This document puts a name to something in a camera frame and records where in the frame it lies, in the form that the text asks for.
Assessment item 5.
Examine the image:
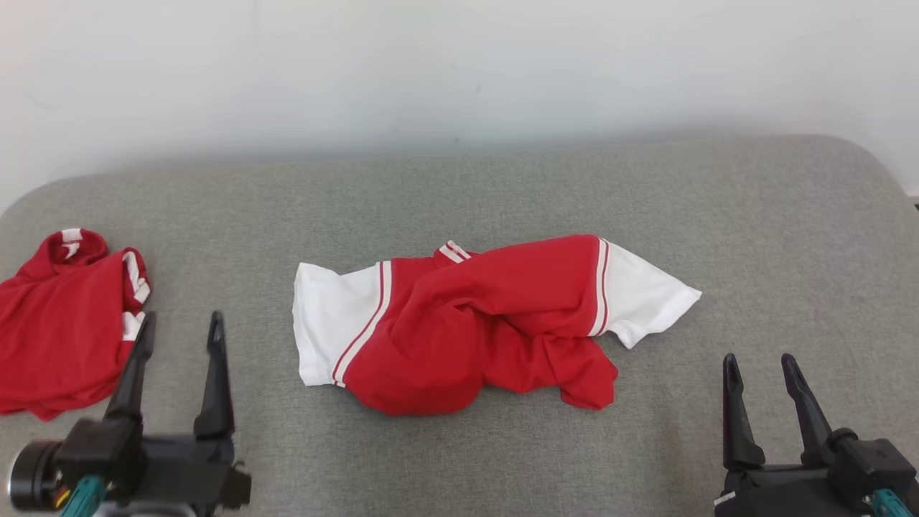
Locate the red white basketball jersey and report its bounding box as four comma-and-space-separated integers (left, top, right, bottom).
292, 234, 703, 417

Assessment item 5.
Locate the red shorts white trim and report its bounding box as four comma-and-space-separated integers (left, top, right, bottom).
0, 228, 151, 421

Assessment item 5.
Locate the teal cable connector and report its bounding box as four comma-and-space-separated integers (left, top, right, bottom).
871, 488, 914, 517
60, 474, 108, 517

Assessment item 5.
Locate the black cylinder with silver ring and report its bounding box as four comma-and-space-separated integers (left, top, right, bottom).
7, 439, 62, 512

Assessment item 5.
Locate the teal right cable connector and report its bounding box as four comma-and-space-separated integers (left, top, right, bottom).
871, 488, 914, 517

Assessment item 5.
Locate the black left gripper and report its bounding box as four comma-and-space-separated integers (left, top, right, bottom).
54, 310, 252, 517

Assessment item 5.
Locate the teal left cable connector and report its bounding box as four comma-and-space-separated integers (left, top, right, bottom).
60, 474, 108, 517

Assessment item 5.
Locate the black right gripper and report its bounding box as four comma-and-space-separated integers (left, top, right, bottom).
714, 353, 919, 517

